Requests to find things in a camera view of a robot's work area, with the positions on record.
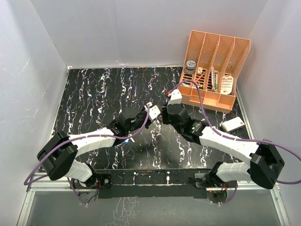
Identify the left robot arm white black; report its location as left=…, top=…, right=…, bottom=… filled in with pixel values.
left=37, top=103, right=160, bottom=188

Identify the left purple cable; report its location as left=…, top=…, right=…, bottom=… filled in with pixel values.
left=24, top=110, right=150, bottom=204

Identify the purple cable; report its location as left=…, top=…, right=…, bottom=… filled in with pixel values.
left=24, top=110, right=150, bottom=204
left=170, top=80, right=301, bottom=204

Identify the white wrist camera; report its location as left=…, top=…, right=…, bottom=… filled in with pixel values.
left=144, top=102, right=161, bottom=121
left=167, top=89, right=182, bottom=105

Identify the round patterned tin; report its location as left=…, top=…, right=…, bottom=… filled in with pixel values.
left=184, top=60, right=197, bottom=75

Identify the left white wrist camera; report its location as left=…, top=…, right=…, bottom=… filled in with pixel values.
left=144, top=102, right=161, bottom=121

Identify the key with blue tag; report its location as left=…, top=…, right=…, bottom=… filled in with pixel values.
left=124, top=138, right=135, bottom=144

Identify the aluminium front rail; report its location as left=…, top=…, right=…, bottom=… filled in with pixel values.
left=18, top=169, right=290, bottom=226

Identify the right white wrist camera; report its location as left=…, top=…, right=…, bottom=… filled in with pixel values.
left=167, top=89, right=182, bottom=105

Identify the white packaged card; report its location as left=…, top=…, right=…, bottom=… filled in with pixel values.
left=221, top=75, right=234, bottom=95

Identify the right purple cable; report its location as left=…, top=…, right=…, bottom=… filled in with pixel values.
left=170, top=80, right=301, bottom=204

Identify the white red-dot box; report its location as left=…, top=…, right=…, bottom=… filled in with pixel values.
left=220, top=117, right=245, bottom=132

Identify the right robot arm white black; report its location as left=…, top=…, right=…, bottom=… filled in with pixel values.
left=162, top=104, right=285, bottom=189

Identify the peach desk organizer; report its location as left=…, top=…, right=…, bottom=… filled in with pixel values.
left=178, top=30, right=251, bottom=113

